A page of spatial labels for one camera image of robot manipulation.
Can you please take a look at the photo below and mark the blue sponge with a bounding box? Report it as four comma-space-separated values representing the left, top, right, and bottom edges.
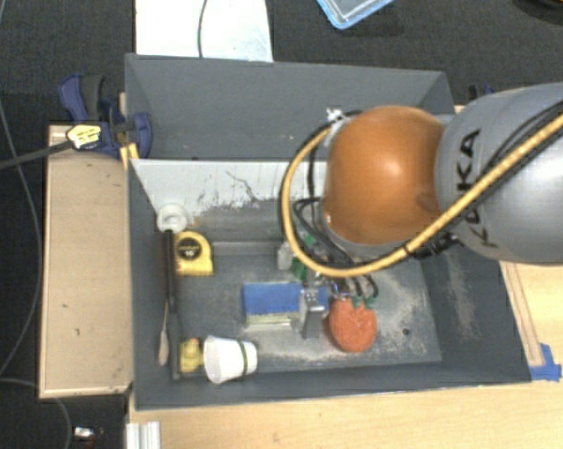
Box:
240, 282, 330, 329

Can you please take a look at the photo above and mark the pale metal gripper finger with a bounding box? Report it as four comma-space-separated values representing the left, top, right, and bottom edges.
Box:
300, 287, 327, 340

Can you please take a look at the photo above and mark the pale wood flat board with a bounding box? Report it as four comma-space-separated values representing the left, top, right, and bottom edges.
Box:
37, 123, 136, 399

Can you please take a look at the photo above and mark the grey metal bin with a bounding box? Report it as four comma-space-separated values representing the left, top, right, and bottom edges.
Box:
123, 52, 533, 412

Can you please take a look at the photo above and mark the white cup with dark band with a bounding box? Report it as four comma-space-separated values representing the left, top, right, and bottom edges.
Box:
202, 335, 260, 385

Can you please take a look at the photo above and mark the long thin black rod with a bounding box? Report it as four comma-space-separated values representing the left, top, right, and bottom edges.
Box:
163, 229, 180, 381

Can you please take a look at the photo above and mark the yellow tape measure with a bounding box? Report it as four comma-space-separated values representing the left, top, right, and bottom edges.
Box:
173, 230, 215, 278

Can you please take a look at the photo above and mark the red toy strawberry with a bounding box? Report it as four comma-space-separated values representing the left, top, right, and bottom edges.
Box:
325, 296, 379, 355

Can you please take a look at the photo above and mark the white round plastic cap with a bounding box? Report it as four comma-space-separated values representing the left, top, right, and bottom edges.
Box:
156, 203, 190, 233

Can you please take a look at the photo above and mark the yellow rubber duck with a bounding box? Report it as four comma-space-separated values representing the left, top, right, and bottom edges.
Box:
178, 338, 204, 375

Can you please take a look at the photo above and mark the small pale wooden spoon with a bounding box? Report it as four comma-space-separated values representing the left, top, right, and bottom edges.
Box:
157, 302, 171, 367

